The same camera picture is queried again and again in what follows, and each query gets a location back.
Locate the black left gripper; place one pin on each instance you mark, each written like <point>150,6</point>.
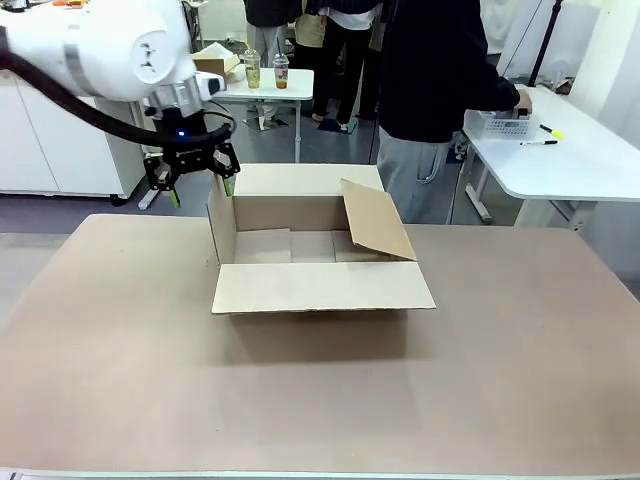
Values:
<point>184,145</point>

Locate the brown cardboard shipping box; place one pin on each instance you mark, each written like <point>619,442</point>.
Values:
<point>320,290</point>

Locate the white perforated plastic basket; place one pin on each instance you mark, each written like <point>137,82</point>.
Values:
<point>500,127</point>

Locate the small open cardboard box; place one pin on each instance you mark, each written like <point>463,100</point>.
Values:
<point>217,62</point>

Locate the person's left hand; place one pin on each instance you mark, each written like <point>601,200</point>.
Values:
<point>524,100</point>

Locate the clear cup with yellow drink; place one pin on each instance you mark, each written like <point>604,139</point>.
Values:
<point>252,70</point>

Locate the clear cup with orange drink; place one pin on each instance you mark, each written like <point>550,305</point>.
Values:
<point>281,71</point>

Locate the small white side table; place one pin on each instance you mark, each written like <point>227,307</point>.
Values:
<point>295,82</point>

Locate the bystander in grey trousers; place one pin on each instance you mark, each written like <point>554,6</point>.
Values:
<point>265,40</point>

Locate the white cabinet with wood top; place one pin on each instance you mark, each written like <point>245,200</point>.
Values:
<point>50,145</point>

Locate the bystander in beige top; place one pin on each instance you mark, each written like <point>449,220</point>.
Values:
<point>310,32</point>

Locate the bystander in black trousers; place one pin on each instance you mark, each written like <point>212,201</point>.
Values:
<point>345,60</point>

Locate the person in black sweatshirt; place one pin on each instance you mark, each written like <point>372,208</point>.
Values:
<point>430,65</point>

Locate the black marker pen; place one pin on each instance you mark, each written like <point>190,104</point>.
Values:
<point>539,143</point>

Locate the yellow highlighter pen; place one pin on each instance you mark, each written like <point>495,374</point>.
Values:
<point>552,132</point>

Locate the black tripod pole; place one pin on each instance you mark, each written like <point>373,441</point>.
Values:
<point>542,45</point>

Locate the large white desk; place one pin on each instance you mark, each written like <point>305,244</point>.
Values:
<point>570,165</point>

